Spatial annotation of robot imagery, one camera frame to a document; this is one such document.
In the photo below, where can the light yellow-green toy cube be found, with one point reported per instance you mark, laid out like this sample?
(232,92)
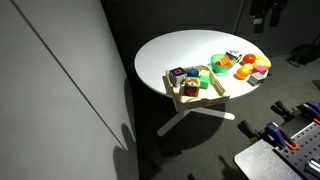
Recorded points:
(205,72)

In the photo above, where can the black white cube red symbol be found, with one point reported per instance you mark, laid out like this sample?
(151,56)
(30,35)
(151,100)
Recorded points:
(176,76)

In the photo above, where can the yellow toy banana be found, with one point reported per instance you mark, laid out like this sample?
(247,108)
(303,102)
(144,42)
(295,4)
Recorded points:
(266,61)

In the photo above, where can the silver metal cylinder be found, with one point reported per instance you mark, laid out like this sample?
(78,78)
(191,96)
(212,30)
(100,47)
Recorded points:
(313,167)

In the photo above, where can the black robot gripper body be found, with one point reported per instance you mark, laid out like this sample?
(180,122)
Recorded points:
(266,7)

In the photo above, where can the dark perforated metal plate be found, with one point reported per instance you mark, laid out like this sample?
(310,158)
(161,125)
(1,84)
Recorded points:
(305,146)

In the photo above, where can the blue toy cube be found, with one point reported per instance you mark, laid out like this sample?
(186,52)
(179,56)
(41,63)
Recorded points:
(192,72)

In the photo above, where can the small yellow-orange toy fruit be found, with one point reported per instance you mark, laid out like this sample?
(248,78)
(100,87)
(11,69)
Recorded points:
(248,66)

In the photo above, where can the white table base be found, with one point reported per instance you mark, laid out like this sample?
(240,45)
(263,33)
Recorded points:
(213,113)

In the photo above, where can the pink toy cube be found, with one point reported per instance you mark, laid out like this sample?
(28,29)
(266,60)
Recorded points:
(260,69)

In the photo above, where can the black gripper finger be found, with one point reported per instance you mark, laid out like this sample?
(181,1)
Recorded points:
(258,24)
(274,19)

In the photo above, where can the black clamp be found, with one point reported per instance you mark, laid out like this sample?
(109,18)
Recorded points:
(248,128)
(281,108)

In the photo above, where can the green toy cube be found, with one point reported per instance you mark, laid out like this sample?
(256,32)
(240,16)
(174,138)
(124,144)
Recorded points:
(204,82)

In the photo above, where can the grey toy cube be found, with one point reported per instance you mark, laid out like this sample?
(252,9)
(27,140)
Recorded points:
(256,79)

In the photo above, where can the colourful orange picture cube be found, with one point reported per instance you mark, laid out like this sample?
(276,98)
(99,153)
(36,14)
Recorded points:
(191,87)

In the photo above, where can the red toy tomato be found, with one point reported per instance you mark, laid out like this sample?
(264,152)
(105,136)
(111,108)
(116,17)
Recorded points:
(249,58)

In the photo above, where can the toy orange fruit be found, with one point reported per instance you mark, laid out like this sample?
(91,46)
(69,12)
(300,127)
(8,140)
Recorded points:
(242,72)

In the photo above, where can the purple clamp orange tip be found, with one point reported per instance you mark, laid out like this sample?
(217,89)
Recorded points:
(278,133)

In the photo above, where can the green plastic bowl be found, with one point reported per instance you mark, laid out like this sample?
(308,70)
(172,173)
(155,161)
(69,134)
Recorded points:
(218,68)

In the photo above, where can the wooden tray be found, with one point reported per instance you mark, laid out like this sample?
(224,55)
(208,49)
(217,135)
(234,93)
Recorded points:
(213,95)

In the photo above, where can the black bag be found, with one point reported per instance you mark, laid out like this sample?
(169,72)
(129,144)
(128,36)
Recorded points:
(305,53)

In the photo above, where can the black white patterned cube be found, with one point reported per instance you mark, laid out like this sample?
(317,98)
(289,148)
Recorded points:
(234,55)

